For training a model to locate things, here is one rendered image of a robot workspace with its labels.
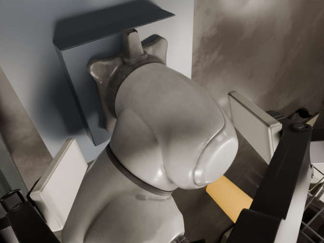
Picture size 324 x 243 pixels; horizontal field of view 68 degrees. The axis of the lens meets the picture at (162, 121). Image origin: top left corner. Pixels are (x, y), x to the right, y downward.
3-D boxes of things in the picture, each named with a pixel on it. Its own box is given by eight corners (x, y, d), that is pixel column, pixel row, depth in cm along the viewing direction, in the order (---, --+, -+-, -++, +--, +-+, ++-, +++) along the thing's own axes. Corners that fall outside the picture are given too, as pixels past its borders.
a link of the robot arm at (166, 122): (188, 81, 56) (268, 134, 42) (143, 142, 58) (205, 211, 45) (145, 44, 43) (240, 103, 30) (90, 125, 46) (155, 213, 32)
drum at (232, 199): (201, 197, 348) (236, 234, 309) (206, 180, 323) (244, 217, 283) (221, 184, 367) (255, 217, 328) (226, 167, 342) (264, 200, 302)
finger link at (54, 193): (63, 230, 14) (51, 233, 14) (88, 166, 21) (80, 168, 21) (40, 191, 13) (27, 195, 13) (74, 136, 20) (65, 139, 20)
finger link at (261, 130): (268, 127, 13) (282, 122, 13) (226, 92, 19) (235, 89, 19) (274, 172, 14) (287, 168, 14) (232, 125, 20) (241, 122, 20)
